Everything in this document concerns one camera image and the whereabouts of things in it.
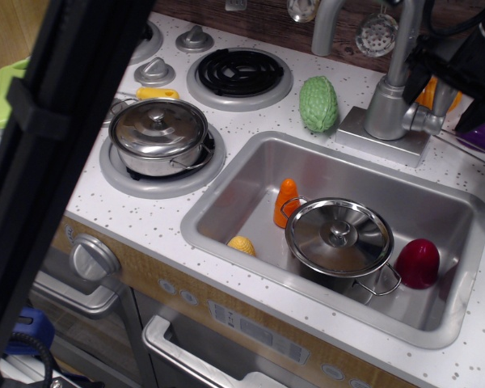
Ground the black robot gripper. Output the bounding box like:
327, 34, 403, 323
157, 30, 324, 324
403, 34, 485, 133

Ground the silver faucet lever handle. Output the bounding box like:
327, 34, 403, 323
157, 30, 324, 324
402, 80, 457, 135

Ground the black foreground robot arm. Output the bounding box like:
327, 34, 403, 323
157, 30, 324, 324
0, 1, 153, 386

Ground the orange toy pumpkin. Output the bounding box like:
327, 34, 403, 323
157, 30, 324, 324
415, 77, 462, 113

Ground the purple toy eggplant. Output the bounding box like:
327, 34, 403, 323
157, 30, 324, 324
456, 124, 485, 153

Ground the silver toy faucet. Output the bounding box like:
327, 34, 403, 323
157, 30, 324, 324
335, 1, 429, 168

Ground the green bumpy toy vegetable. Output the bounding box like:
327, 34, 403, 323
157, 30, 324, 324
299, 76, 339, 133

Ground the hanging clear ladle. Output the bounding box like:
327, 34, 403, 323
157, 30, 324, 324
287, 0, 320, 23

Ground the red toy egg-shaped fruit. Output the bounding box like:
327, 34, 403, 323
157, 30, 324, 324
394, 238, 440, 289

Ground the steel pot in sink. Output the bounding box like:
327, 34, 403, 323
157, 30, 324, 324
285, 196, 401, 304

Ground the orange toy carrot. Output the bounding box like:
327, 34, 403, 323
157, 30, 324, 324
273, 178, 300, 228

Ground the back right stove burner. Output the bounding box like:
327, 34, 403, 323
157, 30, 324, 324
186, 48, 293, 112

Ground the stove burner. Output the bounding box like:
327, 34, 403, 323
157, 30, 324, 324
99, 125, 226, 200
186, 48, 293, 112
129, 21, 163, 65

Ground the silver toy sink basin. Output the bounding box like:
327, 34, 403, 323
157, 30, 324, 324
181, 132, 485, 349

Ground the front left stove burner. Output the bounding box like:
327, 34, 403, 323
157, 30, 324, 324
99, 125, 226, 200

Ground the yellow toy corn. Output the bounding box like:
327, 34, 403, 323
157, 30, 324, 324
227, 235, 256, 257

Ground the silver stove knob back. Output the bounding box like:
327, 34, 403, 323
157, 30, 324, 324
175, 25, 214, 53

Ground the silver stove knob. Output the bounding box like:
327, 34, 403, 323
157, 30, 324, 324
134, 57, 175, 87
175, 25, 214, 53
102, 98, 127, 128

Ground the silver stove knob middle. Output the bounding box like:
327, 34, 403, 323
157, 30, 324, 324
134, 57, 175, 87

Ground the steel pot on stove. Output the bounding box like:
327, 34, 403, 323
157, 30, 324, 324
108, 98, 213, 177

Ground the back left stove burner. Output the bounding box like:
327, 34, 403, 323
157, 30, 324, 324
129, 21, 163, 65

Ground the grey dishwasher control panel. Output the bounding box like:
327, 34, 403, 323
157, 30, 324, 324
207, 300, 310, 365

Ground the silver stove knob front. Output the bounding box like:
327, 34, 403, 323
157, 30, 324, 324
102, 98, 127, 128

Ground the silver round oven knob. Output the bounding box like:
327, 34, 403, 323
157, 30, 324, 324
69, 234, 120, 282

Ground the green cutting board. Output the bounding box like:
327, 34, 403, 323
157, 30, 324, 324
0, 57, 30, 129

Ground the blue plastic clamp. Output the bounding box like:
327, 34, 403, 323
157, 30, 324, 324
5, 306, 55, 356

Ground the yellow toy handle piece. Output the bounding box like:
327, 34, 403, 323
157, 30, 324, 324
135, 86, 179, 99

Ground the silver dishwasher door handle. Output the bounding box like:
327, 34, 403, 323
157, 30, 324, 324
142, 315, 285, 388

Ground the silver oven door handle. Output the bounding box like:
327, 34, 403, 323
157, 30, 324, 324
33, 272, 120, 320

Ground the black braided cable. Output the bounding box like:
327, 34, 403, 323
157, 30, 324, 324
7, 330, 53, 388

